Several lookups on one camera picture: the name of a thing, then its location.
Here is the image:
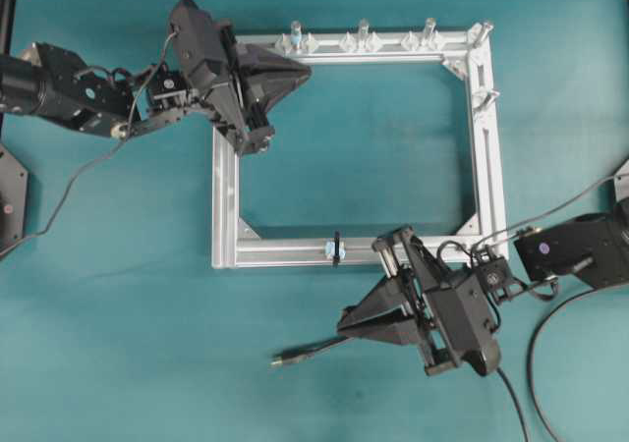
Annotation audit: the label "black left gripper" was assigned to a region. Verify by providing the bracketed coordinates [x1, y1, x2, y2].
[168, 0, 312, 155]

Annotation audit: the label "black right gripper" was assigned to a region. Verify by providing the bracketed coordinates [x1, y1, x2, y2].
[337, 226, 501, 376]

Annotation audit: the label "black USB cable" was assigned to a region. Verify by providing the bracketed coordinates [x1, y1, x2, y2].
[269, 287, 629, 442]

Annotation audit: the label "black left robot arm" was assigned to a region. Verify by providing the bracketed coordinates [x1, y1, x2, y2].
[1, 0, 312, 155]

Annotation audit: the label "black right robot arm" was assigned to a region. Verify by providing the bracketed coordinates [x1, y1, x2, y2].
[337, 205, 628, 376]

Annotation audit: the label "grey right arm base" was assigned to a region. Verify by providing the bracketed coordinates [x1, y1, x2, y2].
[613, 159, 629, 202]

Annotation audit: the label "black zip tie loop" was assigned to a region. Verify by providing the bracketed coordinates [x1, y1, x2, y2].
[332, 231, 341, 267]

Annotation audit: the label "clear peg with blue tape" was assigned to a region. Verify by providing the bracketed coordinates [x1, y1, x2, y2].
[290, 20, 303, 52]

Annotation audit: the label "blue tape piece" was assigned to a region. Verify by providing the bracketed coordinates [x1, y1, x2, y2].
[324, 241, 346, 260]

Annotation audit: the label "clear peg middle top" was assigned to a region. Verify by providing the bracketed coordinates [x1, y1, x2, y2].
[357, 18, 370, 51]

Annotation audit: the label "clear peg right top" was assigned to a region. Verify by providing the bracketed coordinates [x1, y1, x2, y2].
[422, 18, 437, 49]

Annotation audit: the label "clear peg top right corner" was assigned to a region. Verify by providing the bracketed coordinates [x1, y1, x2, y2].
[473, 21, 494, 48]

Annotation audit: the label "clear peg right side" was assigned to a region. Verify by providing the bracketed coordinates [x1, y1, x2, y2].
[472, 88, 500, 112]

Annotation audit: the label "grey left arm cable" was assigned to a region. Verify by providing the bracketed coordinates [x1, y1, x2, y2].
[0, 31, 179, 260]

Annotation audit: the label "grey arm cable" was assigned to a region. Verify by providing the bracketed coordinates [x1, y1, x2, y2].
[471, 169, 629, 251]
[0, 31, 179, 260]

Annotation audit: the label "silver aluminium extrusion frame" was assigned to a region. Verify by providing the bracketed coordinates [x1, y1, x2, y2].
[210, 24, 507, 269]

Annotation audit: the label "grey right arm cable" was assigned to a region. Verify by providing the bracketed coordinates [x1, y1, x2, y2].
[471, 169, 629, 251]

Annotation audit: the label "black vertical rail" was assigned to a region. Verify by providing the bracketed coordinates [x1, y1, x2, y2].
[0, 0, 17, 54]

